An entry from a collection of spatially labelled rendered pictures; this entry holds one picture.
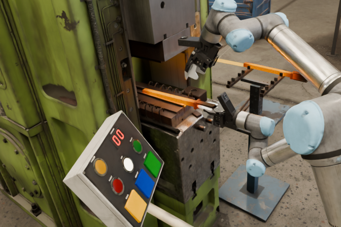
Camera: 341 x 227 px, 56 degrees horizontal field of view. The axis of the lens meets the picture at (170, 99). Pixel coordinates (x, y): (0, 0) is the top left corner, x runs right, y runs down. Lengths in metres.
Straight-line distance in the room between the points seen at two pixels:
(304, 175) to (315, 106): 1.93
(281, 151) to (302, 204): 1.24
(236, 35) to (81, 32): 0.56
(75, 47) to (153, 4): 0.34
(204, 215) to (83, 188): 1.27
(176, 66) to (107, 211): 1.03
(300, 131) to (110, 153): 0.59
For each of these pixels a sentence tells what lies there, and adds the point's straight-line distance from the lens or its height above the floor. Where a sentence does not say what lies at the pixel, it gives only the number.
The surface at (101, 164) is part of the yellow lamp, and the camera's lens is 1.02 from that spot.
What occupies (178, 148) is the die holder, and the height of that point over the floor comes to 0.85.
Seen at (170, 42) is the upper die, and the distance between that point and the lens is 1.39.
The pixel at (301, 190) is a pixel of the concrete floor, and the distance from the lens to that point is 2.59.
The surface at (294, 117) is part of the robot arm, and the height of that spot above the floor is 1.37.
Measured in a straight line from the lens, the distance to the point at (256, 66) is 2.07.
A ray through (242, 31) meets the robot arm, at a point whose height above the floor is 1.48.
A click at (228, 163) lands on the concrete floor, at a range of 2.73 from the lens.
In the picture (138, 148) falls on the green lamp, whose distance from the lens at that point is 1.19.
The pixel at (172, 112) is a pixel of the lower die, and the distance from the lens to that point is 1.56.
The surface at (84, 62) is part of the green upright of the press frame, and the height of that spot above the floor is 1.36.
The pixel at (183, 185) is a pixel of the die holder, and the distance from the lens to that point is 1.70.
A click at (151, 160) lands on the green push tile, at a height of 1.02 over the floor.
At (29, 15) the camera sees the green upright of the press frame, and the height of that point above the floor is 1.49.
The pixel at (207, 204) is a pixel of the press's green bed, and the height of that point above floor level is 0.17.
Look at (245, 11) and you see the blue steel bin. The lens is 5.12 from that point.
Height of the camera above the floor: 1.80
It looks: 30 degrees down
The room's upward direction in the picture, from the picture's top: 6 degrees counter-clockwise
